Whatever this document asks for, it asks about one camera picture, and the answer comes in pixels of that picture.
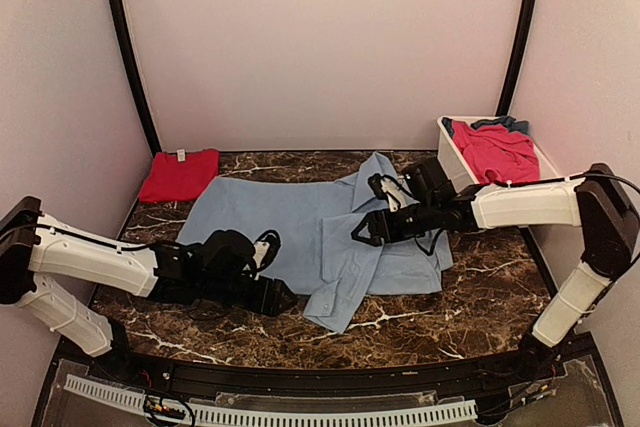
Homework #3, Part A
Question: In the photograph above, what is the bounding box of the electronics board with wires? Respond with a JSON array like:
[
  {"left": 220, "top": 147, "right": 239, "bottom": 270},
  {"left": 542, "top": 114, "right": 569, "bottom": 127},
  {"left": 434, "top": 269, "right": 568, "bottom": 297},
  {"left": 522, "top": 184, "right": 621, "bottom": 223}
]
[
  {"left": 508, "top": 377, "right": 558, "bottom": 412},
  {"left": 139, "top": 370, "right": 196, "bottom": 427}
]

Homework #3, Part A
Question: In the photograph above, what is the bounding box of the right electronics board with wires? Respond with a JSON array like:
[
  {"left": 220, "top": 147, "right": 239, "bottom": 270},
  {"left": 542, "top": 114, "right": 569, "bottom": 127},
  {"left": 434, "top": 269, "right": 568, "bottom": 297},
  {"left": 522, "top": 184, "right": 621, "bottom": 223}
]
[{"left": 508, "top": 377, "right": 558, "bottom": 412}]

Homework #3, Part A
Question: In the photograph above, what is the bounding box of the right black frame post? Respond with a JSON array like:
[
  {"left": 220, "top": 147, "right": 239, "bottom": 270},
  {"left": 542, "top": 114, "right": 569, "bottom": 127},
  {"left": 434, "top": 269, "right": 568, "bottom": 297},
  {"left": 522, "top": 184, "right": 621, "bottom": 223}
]
[{"left": 495, "top": 0, "right": 536, "bottom": 116}]

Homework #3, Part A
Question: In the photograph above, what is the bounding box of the white slotted cable duct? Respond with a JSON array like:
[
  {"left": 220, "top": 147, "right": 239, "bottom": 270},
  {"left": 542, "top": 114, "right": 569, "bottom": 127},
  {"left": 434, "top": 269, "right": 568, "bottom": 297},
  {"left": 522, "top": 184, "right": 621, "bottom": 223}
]
[{"left": 64, "top": 374, "right": 477, "bottom": 427}]

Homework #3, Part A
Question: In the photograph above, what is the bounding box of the red t-shirt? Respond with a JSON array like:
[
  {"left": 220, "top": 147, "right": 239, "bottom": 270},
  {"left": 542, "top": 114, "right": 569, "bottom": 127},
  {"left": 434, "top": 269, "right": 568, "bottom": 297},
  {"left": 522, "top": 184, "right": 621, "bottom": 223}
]
[{"left": 139, "top": 149, "right": 220, "bottom": 203}]

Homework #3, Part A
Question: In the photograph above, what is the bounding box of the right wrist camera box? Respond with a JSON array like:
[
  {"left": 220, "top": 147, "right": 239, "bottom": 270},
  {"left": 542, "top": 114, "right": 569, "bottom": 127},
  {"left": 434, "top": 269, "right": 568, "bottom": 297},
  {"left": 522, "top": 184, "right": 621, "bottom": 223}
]
[{"left": 402, "top": 157, "right": 456, "bottom": 206}]

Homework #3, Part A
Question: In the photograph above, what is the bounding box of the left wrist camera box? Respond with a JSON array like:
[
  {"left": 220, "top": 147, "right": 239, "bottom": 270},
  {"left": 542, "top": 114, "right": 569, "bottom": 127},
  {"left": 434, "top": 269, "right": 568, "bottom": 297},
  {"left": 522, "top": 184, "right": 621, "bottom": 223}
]
[{"left": 199, "top": 230, "right": 255, "bottom": 272}]

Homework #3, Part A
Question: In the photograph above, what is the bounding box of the black frame post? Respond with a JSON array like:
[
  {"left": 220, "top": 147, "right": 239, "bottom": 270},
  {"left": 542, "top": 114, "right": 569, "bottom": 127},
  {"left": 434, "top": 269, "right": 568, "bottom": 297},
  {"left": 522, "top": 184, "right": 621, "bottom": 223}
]
[
  {"left": 495, "top": 0, "right": 536, "bottom": 116},
  {"left": 108, "top": 0, "right": 162, "bottom": 156}
]

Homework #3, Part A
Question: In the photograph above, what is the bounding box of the left black frame post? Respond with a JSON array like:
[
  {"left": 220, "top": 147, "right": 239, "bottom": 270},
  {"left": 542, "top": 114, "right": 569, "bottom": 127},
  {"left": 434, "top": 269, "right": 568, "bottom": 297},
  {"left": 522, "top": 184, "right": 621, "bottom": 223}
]
[{"left": 108, "top": 0, "right": 162, "bottom": 156}]

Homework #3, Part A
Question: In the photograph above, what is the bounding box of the white plastic laundry bin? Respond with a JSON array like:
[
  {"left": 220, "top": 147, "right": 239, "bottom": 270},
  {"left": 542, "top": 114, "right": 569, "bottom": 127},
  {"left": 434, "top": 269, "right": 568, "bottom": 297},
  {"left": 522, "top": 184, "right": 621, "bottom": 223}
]
[{"left": 436, "top": 116, "right": 562, "bottom": 192}]

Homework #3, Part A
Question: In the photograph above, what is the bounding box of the light blue shirt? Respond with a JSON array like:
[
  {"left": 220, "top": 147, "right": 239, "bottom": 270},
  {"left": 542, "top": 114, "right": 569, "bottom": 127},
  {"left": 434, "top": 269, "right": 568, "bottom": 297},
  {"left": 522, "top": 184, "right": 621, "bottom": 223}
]
[{"left": 177, "top": 153, "right": 454, "bottom": 333}]

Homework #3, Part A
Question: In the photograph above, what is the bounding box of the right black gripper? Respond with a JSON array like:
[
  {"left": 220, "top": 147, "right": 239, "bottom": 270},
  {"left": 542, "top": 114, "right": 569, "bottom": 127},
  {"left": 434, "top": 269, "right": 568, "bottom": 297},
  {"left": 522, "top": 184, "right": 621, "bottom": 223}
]
[{"left": 352, "top": 197, "right": 439, "bottom": 245}]

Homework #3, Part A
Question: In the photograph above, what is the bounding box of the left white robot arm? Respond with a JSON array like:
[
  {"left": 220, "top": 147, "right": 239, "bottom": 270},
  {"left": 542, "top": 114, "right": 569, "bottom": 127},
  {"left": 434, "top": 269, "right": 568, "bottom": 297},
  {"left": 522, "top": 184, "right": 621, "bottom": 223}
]
[{"left": 1, "top": 196, "right": 297, "bottom": 383}]

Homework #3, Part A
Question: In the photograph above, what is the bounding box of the dark blue garment in bin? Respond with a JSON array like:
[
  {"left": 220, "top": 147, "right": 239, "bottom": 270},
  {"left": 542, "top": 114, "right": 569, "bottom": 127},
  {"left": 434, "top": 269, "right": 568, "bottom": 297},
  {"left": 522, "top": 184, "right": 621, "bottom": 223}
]
[{"left": 441, "top": 116, "right": 530, "bottom": 138}]

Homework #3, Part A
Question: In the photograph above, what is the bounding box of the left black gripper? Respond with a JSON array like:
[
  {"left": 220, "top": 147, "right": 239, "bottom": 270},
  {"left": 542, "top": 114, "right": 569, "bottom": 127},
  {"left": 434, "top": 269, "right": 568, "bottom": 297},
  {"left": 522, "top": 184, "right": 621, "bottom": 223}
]
[{"left": 200, "top": 274, "right": 298, "bottom": 318}]

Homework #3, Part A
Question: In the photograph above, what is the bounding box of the left electronics board with wires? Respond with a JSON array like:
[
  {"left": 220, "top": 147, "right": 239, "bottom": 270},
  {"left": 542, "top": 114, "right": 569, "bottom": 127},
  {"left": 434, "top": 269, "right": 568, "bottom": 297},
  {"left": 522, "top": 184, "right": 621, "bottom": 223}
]
[{"left": 139, "top": 370, "right": 196, "bottom": 427}]

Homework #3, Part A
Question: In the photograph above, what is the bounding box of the pink garment in bin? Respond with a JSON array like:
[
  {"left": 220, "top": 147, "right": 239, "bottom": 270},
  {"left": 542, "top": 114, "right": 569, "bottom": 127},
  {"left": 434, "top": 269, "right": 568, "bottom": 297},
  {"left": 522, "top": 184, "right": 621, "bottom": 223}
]
[{"left": 452, "top": 121, "right": 541, "bottom": 184}]

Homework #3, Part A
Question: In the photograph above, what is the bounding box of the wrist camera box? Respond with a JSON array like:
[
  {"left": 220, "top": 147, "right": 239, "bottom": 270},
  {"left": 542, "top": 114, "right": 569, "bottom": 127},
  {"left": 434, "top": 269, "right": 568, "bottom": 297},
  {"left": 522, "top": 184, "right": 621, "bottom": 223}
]
[
  {"left": 402, "top": 157, "right": 456, "bottom": 206},
  {"left": 199, "top": 230, "right": 255, "bottom": 272}
]

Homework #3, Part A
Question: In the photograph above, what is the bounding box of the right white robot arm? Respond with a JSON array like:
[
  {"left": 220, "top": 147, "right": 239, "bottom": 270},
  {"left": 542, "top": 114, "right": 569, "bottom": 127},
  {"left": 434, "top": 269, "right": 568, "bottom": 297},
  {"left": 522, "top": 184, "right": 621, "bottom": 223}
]
[{"left": 351, "top": 157, "right": 639, "bottom": 381}]

